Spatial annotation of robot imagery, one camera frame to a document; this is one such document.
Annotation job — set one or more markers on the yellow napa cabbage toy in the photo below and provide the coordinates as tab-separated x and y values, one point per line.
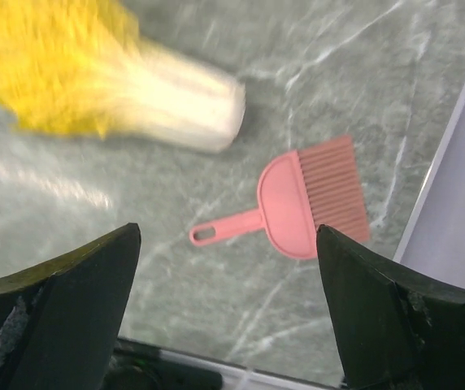
83	69

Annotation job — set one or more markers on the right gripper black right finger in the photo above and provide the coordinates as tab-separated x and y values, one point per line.
395	328

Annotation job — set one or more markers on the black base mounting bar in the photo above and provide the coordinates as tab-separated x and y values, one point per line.
137	365

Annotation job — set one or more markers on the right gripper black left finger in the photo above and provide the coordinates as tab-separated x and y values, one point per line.
59	320

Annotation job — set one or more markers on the pink hand brush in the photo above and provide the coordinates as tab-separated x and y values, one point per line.
297	192

